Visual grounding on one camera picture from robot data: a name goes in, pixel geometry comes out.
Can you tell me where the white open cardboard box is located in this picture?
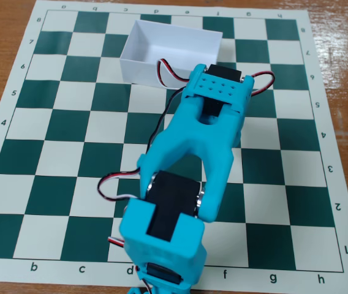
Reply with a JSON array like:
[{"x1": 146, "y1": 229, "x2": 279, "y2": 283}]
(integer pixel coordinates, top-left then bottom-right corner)
[{"x1": 119, "y1": 19, "x2": 224, "y2": 97}]

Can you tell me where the green and cream chessboard mat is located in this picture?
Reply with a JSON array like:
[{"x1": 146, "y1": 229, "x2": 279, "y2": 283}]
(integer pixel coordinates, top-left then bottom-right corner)
[{"x1": 0, "y1": 0, "x2": 348, "y2": 292}]

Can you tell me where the red white black servo cable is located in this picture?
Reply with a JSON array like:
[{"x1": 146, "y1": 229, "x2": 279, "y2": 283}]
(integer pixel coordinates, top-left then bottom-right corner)
[
  {"x1": 249, "y1": 70, "x2": 276, "y2": 98},
  {"x1": 97, "y1": 170, "x2": 142, "y2": 203},
  {"x1": 156, "y1": 58, "x2": 193, "y2": 90}
]

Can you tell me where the thin black wire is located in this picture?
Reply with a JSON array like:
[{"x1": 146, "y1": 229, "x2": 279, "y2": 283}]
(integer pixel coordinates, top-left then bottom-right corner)
[{"x1": 145, "y1": 87, "x2": 187, "y2": 154}]

